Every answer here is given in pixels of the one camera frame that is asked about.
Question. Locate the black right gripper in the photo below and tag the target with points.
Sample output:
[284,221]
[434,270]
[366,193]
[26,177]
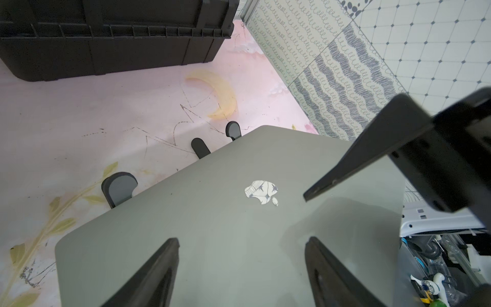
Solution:
[446,158]

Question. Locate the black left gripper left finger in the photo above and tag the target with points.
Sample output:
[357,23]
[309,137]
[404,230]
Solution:
[152,284]

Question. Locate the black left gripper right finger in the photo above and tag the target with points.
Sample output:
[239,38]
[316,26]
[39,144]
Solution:
[332,284]

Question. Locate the silver grey laptop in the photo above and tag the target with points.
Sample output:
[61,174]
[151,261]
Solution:
[242,224]

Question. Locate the grey folding laptop stand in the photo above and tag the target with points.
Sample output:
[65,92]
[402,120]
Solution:
[119,187]

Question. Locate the pink floral table mat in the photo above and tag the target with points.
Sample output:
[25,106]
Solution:
[61,139]

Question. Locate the black plastic toolbox yellow handle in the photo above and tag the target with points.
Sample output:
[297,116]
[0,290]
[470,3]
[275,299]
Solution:
[51,40]

